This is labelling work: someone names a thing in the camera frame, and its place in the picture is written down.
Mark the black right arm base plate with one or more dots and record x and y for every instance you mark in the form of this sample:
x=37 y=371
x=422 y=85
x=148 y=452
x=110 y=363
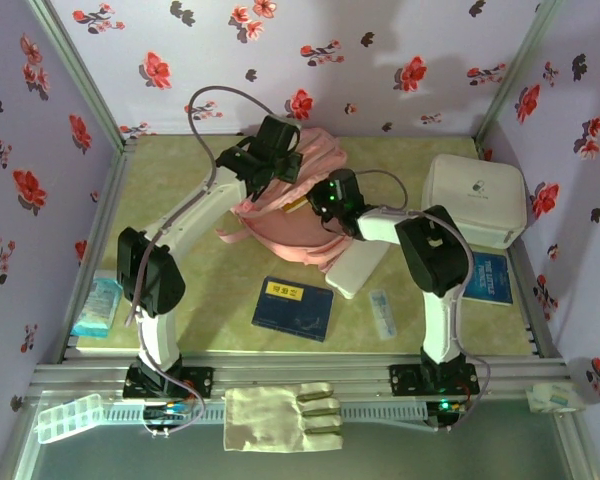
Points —
x=405 y=380

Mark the aluminium frame side rail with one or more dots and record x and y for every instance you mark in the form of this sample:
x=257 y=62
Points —
x=108 y=205
x=534 y=300

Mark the long aluminium frame beam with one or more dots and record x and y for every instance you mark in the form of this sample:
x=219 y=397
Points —
x=305 y=372

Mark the white rectangular pencil case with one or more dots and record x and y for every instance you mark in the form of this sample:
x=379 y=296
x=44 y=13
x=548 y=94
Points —
x=355 y=272

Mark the blue Little Prince book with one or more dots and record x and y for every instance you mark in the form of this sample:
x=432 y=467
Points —
x=492 y=280

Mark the beige work glove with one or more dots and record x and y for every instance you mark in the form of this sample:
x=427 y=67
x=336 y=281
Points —
x=265 y=420

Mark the pink backpack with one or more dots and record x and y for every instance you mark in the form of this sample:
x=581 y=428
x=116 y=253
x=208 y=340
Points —
x=300 y=235

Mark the dark blue yellow-label book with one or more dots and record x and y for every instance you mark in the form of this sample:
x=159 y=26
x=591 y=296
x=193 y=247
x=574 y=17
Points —
x=292 y=310

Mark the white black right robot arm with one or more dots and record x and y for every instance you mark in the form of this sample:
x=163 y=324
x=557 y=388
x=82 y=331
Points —
x=435 y=250

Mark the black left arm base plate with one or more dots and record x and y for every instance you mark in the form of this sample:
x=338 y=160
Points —
x=200 y=382

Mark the white zipped medicine bag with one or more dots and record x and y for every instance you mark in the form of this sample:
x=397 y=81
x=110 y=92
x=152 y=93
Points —
x=475 y=195

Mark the aluminium frame post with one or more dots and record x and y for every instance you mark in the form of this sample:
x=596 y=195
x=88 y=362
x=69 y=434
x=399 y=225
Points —
x=82 y=75
x=514 y=75

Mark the clear blue plastic case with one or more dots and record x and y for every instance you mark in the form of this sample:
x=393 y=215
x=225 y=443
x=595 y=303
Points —
x=382 y=315

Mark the small circuit board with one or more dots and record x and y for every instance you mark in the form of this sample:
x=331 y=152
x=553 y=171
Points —
x=167 y=412
x=450 y=406

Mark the clear plastic organizer box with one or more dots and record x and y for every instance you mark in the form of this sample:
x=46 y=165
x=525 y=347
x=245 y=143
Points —
x=70 y=417

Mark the light blue tissue pack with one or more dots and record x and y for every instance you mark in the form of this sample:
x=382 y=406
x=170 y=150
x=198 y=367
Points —
x=96 y=307

